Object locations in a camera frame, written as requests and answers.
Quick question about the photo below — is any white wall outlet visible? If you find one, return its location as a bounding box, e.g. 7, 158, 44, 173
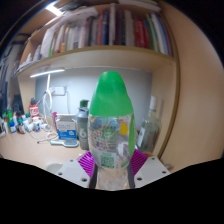
53, 86, 66, 97

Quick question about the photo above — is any red and white container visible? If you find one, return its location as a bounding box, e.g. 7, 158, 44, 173
29, 98, 40, 118

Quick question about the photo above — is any clear glass bottle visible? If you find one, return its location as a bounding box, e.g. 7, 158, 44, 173
136, 95, 162, 154

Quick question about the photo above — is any blue and white box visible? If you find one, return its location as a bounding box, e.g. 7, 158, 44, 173
55, 114, 78, 140

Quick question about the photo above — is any white light bar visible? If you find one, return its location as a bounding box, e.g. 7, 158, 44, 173
29, 68, 66, 79

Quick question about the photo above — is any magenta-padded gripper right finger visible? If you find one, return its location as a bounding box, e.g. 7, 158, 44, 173
126, 148, 172, 189

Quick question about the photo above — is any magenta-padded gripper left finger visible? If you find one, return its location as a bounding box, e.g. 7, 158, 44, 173
55, 150, 99, 189

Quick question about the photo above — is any clear bottle with green top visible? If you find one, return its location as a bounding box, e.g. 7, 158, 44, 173
87, 70, 137, 191

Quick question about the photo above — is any grey shaker bottle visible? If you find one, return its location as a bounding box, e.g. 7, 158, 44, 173
75, 99, 91, 151

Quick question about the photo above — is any pink package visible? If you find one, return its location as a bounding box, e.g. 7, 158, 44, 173
51, 112, 59, 130

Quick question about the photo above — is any wooden shelf unit with books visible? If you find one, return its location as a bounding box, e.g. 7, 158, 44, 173
13, 1, 178, 78

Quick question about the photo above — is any light blue hair brush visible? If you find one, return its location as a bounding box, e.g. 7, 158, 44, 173
49, 139, 80, 148

